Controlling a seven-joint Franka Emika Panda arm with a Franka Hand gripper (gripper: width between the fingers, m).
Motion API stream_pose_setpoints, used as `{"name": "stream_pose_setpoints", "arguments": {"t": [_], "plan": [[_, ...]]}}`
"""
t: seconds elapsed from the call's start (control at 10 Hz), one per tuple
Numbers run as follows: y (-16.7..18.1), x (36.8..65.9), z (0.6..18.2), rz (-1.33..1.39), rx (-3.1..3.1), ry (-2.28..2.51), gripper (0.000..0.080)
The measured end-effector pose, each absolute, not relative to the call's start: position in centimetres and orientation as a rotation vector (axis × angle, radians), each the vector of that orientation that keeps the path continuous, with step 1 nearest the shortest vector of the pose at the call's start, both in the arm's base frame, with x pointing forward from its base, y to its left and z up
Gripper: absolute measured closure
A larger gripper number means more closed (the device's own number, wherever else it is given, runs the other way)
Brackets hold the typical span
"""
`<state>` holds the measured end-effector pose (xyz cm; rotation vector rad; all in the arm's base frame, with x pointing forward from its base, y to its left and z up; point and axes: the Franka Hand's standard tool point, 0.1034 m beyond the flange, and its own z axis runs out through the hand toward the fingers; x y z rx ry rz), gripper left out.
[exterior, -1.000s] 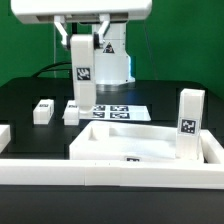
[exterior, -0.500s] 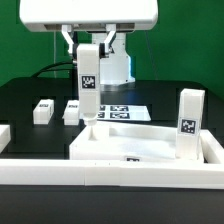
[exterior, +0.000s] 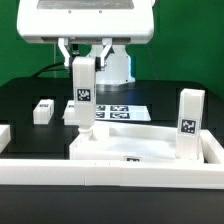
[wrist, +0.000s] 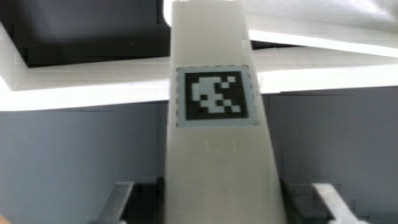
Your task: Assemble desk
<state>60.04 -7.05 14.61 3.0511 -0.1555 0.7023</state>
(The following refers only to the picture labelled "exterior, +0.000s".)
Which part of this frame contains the white desk tabletop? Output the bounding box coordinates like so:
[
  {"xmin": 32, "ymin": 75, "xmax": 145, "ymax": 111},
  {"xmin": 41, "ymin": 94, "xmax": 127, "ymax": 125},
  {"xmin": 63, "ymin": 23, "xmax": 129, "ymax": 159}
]
[{"xmin": 69, "ymin": 121, "xmax": 204, "ymax": 163}]

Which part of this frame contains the fiducial marker sheet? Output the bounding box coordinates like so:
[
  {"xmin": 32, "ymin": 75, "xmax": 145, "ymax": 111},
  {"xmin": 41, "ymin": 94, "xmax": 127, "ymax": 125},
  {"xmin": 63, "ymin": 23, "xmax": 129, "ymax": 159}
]
[{"xmin": 96, "ymin": 105, "xmax": 151, "ymax": 121}]

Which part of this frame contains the white front obstacle bar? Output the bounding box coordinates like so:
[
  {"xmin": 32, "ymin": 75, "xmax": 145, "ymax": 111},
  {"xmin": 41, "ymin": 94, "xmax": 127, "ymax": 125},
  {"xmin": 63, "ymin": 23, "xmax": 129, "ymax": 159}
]
[{"xmin": 0, "ymin": 130, "xmax": 224, "ymax": 189}]

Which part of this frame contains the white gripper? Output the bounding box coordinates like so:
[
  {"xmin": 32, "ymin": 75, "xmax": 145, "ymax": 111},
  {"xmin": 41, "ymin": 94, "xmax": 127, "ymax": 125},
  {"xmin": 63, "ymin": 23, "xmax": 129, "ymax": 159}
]
[{"xmin": 17, "ymin": 0, "xmax": 155, "ymax": 72}]

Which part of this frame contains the black cable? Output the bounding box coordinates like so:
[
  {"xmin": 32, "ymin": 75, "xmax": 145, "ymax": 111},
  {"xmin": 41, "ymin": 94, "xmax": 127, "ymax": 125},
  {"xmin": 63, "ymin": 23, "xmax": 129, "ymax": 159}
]
[{"xmin": 31, "ymin": 61, "xmax": 69, "ymax": 79}]

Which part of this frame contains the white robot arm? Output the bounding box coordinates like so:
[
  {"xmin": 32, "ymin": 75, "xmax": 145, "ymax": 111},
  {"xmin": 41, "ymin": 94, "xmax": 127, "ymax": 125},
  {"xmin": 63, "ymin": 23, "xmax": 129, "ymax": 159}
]
[{"xmin": 17, "ymin": 0, "xmax": 156, "ymax": 85}]

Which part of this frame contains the white left obstacle block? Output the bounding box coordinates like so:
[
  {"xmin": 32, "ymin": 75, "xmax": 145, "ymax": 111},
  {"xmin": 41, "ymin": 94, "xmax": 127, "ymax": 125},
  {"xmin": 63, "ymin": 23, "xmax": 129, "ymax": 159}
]
[{"xmin": 0, "ymin": 124, "xmax": 11, "ymax": 153}]

